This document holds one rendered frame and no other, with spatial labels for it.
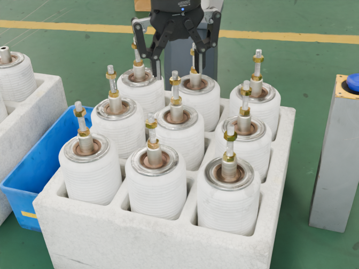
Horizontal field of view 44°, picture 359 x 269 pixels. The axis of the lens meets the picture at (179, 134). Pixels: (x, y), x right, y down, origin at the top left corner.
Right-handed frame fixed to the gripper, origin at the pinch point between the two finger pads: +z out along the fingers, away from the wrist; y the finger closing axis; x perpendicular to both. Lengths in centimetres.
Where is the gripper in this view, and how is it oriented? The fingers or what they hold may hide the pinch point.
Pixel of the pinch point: (178, 68)
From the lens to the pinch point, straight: 73.7
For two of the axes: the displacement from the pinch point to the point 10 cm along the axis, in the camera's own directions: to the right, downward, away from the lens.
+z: 0.3, 7.9, 6.1
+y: 9.6, -1.9, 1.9
